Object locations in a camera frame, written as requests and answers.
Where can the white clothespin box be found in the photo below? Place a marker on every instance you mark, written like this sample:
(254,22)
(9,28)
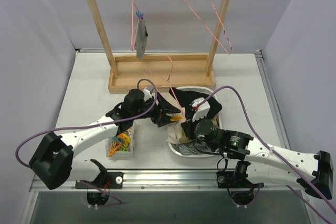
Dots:
(121,147)

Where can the orange clothespin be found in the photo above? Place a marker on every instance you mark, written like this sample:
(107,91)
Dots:
(176,118)

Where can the wooden clothes rack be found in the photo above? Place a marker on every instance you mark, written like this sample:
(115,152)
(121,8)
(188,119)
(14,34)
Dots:
(189,69)

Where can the white laundry basket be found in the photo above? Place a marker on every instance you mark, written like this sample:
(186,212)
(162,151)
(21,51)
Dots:
(204,90)

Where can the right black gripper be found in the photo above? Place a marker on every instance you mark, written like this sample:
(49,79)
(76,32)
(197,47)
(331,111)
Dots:
(187,127)

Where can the grey underwear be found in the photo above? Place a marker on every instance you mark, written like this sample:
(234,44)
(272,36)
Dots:
(141,39)

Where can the purple clothespin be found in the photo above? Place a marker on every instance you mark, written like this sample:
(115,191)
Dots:
(139,15)

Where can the olive and cream underwear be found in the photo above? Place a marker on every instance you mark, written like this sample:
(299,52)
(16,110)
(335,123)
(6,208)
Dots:
(176,135)

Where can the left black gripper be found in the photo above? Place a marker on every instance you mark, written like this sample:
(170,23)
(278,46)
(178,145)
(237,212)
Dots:
(159,114)

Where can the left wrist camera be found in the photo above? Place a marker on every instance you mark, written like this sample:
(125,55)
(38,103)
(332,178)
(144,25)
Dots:
(148,92)

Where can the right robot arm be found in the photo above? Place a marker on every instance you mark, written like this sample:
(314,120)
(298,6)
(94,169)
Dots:
(259,162)

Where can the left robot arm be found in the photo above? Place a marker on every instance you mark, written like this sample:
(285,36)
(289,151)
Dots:
(54,160)

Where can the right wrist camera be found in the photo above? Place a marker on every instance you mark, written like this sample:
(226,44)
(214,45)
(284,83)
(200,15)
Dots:
(201,109)

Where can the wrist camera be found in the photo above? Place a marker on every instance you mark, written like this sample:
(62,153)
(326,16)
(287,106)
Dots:
(148,92)
(201,109)

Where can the aluminium front rail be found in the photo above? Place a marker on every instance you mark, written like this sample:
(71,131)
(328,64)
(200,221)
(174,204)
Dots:
(148,181)

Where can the striped garment in basket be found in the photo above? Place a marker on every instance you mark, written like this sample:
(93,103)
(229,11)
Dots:
(195,149)

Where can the black and cream underwear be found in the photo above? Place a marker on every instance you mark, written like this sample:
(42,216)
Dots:
(187,98)

